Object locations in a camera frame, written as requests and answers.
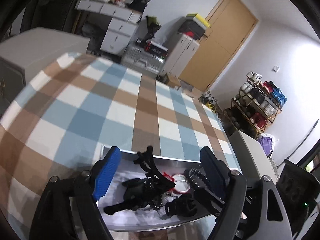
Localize small cardboard box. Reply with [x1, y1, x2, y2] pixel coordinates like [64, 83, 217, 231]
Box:
[160, 74, 181, 88]

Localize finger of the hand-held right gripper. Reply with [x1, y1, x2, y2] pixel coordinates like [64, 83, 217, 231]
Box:
[194, 187, 225, 216]

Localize black hair claw clip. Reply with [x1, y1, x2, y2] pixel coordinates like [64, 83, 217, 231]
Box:
[134, 145, 176, 190]

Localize black storage box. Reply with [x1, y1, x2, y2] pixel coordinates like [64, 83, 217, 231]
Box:
[178, 20, 206, 40]

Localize green and black bag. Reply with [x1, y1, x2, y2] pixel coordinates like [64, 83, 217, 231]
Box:
[145, 15, 162, 38]

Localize wooden shoe rack with shoes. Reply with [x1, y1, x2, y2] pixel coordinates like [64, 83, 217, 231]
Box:
[229, 71, 287, 133]

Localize silver suitcase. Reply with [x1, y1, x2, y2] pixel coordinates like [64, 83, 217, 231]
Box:
[121, 44, 167, 73]

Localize black box with red label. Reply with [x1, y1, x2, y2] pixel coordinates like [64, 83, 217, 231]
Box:
[144, 40, 168, 56]

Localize dark wardrobe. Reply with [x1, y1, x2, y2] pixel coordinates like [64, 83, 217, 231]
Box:
[24, 0, 84, 34]

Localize grey box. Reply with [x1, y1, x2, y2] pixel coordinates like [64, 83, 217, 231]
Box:
[96, 144, 241, 232]

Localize long black stick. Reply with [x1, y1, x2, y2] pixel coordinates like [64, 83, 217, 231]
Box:
[284, 119, 320, 161]

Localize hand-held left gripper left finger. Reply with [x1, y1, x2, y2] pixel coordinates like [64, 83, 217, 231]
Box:
[29, 146, 122, 240]

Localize wooden door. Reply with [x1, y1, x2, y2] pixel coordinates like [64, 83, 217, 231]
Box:
[179, 0, 258, 92]

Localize pile of shoes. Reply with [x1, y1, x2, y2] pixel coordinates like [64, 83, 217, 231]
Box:
[199, 92, 222, 113]

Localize yellow and black box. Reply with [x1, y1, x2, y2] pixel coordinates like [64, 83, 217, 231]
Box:
[186, 13, 211, 28]

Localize beige narrow cabinet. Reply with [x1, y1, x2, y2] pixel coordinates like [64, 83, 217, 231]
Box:
[162, 31, 201, 80]

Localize long black hair clip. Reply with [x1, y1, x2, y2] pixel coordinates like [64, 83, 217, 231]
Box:
[103, 177, 151, 216]

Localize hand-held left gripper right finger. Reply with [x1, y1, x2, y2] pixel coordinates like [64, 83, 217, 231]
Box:
[199, 147, 293, 240]

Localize purple bag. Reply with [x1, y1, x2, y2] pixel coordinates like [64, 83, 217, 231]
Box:
[257, 133, 276, 156]

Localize grey nightstand with drawers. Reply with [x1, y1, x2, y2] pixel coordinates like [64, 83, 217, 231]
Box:
[0, 26, 90, 117]

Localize white dresser with drawers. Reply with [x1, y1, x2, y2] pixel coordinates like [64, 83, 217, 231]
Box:
[76, 0, 142, 55]

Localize checked blue brown blanket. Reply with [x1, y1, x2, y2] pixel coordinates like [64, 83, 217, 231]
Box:
[0, 51, 242, 240]

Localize grey low cabinet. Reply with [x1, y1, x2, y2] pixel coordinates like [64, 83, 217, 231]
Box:
[229, 129, 278, 183]

